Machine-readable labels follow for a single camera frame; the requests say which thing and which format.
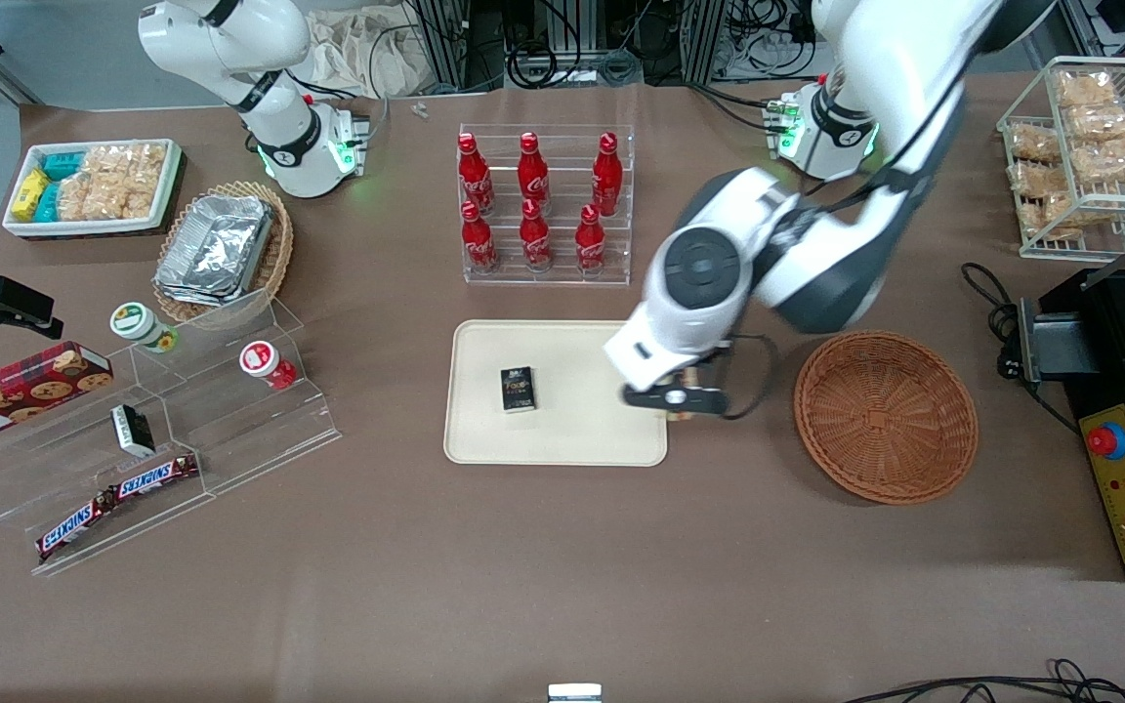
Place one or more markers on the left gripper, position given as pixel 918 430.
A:
pixel 707 362

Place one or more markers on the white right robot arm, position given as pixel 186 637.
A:
pixel 230 39

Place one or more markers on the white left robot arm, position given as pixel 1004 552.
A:
pixel 904 59

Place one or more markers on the cream plastic tray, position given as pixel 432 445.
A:
pixel 572 430

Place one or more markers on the round brown wicker basket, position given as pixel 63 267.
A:
pixel 885 420

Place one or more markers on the oval light wicker basket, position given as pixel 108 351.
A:
pixel 279 244

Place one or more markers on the red cola bottle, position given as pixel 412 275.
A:
pixel 532 174
pixel 475 176
pixel 590 244
pixel 479 242
pixel 535 239
pixel 607 176

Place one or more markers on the clear acrylic bottle rack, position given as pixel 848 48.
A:
pixel 548 278

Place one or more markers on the small black box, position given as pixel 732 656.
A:
pixel 518 391
pixel 133 432

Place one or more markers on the small white device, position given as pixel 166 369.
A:
pixel 574 693

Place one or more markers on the red lidded cup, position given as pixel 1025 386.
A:
pixel 262 361

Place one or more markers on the bagged rice cracker snack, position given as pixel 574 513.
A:
pixel 1039 179
pixel 1087 90
pixel 128 161
pixel 1035 144
pixel 1114 160
pixel 1100 123
pixel 108 198
pixel 1062 217

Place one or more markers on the beige cloth bag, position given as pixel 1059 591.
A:
pixel 357 54

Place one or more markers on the clear acrylic step display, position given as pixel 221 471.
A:
pixel 230 439

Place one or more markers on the stacked aluminium foil trays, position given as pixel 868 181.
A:
pixel 216 249

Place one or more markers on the red emergency stop button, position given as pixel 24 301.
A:
pixel 1104 440

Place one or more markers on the black tabletop machine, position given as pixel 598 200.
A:
pixel 1119 332

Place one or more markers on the Snickers chocolate bar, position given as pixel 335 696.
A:
pixel 74 525
pixel 154 476

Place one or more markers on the green lidded cup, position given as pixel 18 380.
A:
pixel 138 324

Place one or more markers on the white plastic bin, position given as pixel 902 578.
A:
pixel 94 227

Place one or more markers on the teal snack packet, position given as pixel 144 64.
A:
pixel 48 203
pixel 62 164

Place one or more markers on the red cookie box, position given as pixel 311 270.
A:
pixel 25 391

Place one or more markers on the yellow snack packet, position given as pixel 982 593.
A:
pixel 28 195

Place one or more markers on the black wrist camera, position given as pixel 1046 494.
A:
pixel 675 397

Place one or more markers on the aluminium frame post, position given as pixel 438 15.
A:
pixel 450 39
pixel 704 34

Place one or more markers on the grey metal bracket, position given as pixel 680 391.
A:
pixel 1061 347

